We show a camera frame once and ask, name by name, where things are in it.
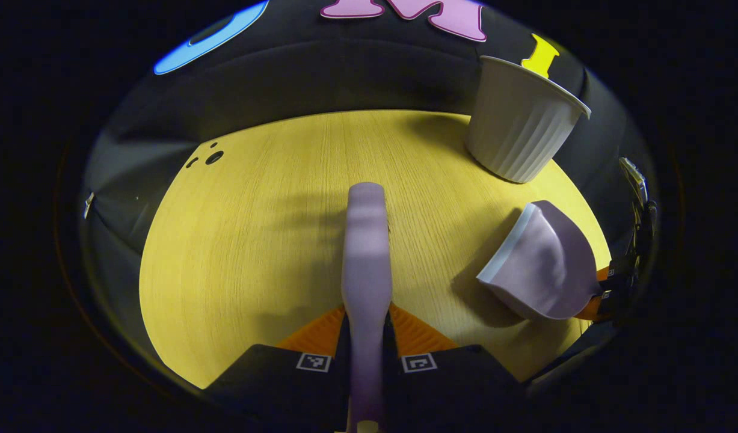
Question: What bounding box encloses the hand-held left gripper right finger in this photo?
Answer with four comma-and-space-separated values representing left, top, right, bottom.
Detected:
383, 304, 526, 433

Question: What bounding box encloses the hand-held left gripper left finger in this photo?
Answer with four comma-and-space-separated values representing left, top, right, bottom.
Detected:
201, 304, 351, 433

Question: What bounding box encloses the purple dustpan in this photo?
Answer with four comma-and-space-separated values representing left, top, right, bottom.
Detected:
476, 200, 604, 321

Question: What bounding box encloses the white ribbed garbage bin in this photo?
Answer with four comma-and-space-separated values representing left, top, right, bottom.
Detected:
464, 55, 592, 184

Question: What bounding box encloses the yellow wooden desktop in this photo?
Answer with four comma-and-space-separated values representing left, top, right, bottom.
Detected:
139, 109, 613, 390

